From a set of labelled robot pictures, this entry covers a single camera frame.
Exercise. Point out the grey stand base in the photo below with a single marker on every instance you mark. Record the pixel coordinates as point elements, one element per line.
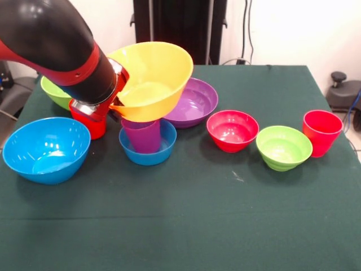
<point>345,96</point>
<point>17,93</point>

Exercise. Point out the red cup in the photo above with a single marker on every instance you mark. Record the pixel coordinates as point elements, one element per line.
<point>97,130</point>
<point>321,141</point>

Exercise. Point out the small pink bowl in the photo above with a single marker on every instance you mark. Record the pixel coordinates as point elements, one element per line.
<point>232,132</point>

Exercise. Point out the black equipment box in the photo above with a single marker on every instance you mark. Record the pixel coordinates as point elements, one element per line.
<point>4,74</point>

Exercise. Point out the small green bowl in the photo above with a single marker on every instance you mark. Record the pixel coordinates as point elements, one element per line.
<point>283,152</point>

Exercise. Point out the black knob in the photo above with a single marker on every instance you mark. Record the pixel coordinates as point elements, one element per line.
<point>338,76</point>

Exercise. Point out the purple cup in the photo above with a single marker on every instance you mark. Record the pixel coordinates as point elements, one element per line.
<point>144,137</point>

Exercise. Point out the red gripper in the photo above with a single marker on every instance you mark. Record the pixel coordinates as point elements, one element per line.
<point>103,113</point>

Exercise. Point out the large blue bowl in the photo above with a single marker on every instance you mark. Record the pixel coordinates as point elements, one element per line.
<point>46,152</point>

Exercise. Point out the dark green tablecloth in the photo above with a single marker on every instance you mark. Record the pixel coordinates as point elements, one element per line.
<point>180,211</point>

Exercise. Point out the small blue bowl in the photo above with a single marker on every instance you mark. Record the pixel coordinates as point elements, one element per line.
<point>149,158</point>

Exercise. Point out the purple bowl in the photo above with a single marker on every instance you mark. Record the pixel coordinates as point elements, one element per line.
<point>194,104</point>

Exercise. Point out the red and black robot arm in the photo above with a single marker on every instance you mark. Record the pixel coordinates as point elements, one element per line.
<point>42,42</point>

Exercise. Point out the large green bowl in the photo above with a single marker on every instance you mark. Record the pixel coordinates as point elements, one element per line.
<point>55,94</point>

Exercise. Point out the large yellow bowl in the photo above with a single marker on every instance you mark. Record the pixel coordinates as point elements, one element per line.
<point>158,65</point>

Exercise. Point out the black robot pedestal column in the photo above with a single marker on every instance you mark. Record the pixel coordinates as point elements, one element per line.
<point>180,31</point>

